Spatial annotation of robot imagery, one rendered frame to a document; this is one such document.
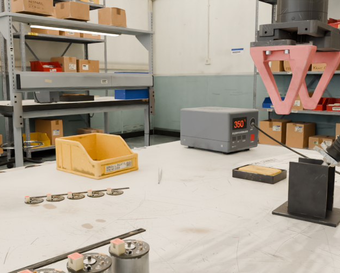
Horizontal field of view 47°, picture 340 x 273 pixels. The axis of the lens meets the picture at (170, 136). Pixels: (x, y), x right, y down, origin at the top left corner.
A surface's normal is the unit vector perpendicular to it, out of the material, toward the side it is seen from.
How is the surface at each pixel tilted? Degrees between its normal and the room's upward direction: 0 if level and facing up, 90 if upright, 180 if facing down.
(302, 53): 111
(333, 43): 90
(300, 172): 90
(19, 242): 0
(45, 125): 92
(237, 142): 90
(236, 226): 0
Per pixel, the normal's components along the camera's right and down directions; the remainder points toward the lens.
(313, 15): 0.11, 0.15
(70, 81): 0.75, 0.09
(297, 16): -0.49, 0.12
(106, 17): -0.70, 0.10
